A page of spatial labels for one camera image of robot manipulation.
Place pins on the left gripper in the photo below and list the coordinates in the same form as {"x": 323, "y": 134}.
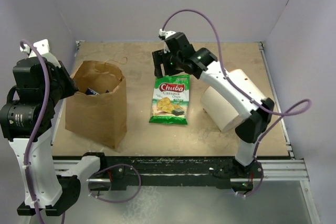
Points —
{"x": 61, "y": 70}

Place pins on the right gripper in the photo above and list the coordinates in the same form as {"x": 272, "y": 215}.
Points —
{"x": 159, "y": 58}

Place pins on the green Chuba cassava chips bag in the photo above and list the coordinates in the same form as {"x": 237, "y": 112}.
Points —
{"x": 171, "y": 96}

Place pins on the brown paper bag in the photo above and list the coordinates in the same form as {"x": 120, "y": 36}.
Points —
{"x": 100, "y": 118}

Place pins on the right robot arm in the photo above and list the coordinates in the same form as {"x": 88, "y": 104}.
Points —
{"x": 208, "y": 69}

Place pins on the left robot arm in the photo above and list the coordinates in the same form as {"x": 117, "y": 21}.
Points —
{"x": 26, "y": 123}

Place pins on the blue snack packet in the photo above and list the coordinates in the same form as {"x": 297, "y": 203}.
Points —
{"x": 90, "y": 91}

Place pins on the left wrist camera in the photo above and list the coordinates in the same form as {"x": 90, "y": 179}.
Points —
{"x": 41, "y": 46}

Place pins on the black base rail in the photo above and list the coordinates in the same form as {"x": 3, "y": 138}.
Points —
{"x": 221, "y": 172}

